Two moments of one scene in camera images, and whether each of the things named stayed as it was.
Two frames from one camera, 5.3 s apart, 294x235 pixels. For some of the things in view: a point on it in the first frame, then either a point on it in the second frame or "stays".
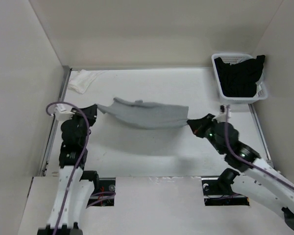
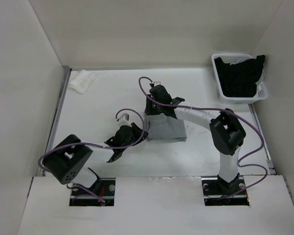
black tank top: (239, 80) stays
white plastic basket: (261, 91) stays
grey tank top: (144, 115) to (161, 128)
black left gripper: (91, 111) to (138, 133)
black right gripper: (198, 125) to (150, 111)
